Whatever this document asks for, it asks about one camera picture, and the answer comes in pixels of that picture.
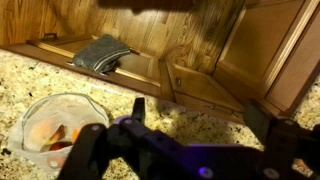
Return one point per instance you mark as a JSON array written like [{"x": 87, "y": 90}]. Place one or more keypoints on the grey striped hanging towel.
[{"x": 100, "y": 53}]

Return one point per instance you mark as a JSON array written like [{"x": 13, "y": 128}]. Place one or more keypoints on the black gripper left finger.
[{"x": 86, "y": 150}]

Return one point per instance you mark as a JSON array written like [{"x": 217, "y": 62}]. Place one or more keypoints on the clear plastic bag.
[{"x": 63, "y": 110}]

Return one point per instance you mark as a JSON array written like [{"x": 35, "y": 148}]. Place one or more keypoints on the dark red peach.
[{"x": 60, "y": 145}]

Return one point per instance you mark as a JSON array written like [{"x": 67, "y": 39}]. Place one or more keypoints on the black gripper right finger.
[{"x": 280, "y": 146}]

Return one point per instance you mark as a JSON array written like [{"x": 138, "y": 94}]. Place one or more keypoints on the wooden drawer front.
[{"x": 140, "y": 65}]

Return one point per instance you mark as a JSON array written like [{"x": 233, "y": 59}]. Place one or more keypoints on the wooden base cabinet door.
[
  {"x": 260, "y": 43},
  {"x": 200, "y": 90}
]

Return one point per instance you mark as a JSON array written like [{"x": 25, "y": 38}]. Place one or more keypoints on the peach with sticker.
[{"x": 55, "y": 162}]

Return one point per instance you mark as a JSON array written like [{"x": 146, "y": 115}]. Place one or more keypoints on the pale yellow peach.
[{"x": 43, "y": 130}]

